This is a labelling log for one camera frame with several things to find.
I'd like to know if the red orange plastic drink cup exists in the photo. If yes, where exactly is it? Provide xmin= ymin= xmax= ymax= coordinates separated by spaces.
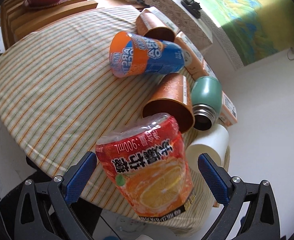
xmin=95 ymin=113 xmax=195 ymax=222

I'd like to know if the white paper cup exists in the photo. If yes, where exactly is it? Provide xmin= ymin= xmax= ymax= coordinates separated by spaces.
xmin=186 ymin=124 xmax=229 ymax=172

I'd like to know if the brown paper cup front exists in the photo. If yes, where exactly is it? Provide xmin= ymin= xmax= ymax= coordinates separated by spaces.
xmin=141 ymin=73 xmax=195 ymax=133

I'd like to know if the brown paper cup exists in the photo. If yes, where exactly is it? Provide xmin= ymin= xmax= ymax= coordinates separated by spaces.
xmin=135 ymin=11 xmax=175 ymax=42
xmin=141 ymin=73 xmax=195 ymax=133

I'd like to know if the brown paper cup rear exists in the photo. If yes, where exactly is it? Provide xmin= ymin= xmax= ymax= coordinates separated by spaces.
xmin=135 ymin=11 xmax=175 ymax=42

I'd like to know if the orange white box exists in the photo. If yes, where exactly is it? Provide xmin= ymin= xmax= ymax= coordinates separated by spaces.
xmin=174 ymin=31 xmax=203 ymax=75
xmin=219 ymin=91 xmax=238 ymax=127
xmin=191 ymin=60 xmax=217 ymax=80
xmin=142 ymin=7 xmax=180 ymax=35

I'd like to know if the striped tablecloth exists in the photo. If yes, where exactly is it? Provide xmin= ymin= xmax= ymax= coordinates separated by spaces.
xmin=0 ymin=5 xmax=197 ymax=177

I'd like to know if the green metal thermos bottle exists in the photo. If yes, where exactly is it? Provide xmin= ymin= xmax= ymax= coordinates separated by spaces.
xmin=191 ymin=76 xmax=222 ymax=131

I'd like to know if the wooden slatted bench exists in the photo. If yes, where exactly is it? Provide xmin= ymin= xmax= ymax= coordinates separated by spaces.
xmin=0 ymin=0 xmax=98 ymax=49

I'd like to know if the black teapot on tray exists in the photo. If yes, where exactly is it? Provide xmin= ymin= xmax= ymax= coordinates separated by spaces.
xmin=181 ymin=0 xmax=202 ymax=19

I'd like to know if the low table with lace cloth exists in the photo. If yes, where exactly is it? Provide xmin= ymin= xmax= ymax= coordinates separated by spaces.
xmin=129 ymin=0 xmax=213 ymax=53

